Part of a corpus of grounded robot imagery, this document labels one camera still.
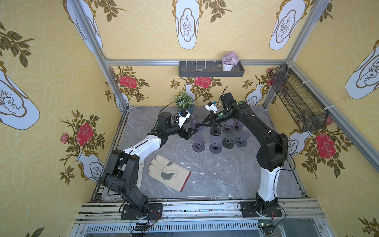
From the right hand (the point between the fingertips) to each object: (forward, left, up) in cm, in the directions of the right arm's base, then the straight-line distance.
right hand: (201, 126), depth 81 cm
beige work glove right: (-19, +18, -20) cm, 33 cm away
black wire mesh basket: (+14, -58, +4) cm, 60 cm away
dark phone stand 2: (+13, -11, -22) cm, 28 cm away
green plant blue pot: (+27, +12, -7) cm, 30 cm away
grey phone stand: (+2, +3, 0) cm, 4 cm away
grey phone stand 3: (-1, -10, -21) cm, 23 cm away
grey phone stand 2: (-3, +1, -16) cm, 17 cm away
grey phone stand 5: (+15, -19, -22) cm, 33 cm away
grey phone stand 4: (+4, -27, -16) cm, 31 cm away
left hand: (+3, +5, -3) cm, 6 cm away
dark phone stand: (+1, -18, -17) cm, 25 cm away
